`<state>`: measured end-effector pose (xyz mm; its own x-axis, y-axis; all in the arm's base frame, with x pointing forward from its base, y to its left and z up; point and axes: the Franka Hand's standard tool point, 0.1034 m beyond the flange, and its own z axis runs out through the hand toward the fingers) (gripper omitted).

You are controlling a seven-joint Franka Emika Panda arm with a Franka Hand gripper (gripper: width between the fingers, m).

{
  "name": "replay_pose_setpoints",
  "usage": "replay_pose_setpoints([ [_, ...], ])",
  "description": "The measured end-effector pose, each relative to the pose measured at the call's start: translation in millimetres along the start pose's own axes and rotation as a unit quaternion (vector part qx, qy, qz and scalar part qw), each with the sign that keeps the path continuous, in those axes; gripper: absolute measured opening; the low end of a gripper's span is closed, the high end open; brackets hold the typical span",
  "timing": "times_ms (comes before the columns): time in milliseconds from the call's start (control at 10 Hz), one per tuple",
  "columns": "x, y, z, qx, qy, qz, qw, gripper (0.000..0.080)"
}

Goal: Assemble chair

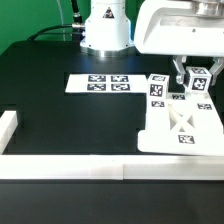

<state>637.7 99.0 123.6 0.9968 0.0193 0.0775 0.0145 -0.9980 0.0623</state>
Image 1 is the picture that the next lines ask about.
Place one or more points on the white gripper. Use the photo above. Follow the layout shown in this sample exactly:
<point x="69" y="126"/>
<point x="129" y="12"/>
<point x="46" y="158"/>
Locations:
<point x="171" y="27"/>

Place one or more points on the white nut cube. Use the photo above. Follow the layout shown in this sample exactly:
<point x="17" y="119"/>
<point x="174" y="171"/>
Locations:
<point x="158" y="85"/>
<point x="197" y="79"/>

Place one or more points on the white chair back frame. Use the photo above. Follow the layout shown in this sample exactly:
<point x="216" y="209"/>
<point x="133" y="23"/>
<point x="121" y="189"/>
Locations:
<point x="186" y="124"/>

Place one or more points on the white U-shaped fence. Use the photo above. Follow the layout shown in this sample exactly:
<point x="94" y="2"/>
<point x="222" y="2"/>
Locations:
<point x="101" y="167"/>

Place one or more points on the white marker base plate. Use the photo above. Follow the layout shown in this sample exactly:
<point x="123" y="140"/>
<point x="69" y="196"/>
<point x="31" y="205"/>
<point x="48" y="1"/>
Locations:
<point x="106" y="83"/>

